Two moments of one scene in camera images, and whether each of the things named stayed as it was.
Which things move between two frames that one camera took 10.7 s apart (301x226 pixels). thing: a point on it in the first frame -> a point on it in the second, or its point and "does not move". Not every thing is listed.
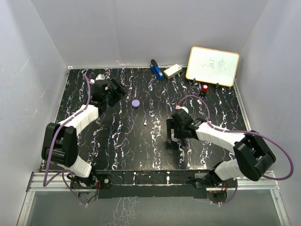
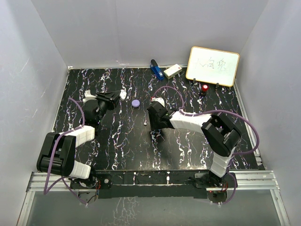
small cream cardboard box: [172, 70] does not move
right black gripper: [171, 125] -> [154, 125]
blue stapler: [156, 70] does not move
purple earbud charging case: [135, 103] does not move
